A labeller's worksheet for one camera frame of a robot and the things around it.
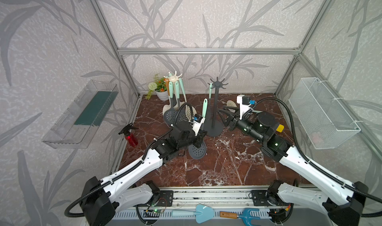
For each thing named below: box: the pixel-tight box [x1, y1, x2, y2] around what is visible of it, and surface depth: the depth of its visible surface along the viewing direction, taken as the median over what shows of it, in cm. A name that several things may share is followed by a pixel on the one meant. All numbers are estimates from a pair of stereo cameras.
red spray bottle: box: [118, 122, 139, 147], surface depth 86 cm
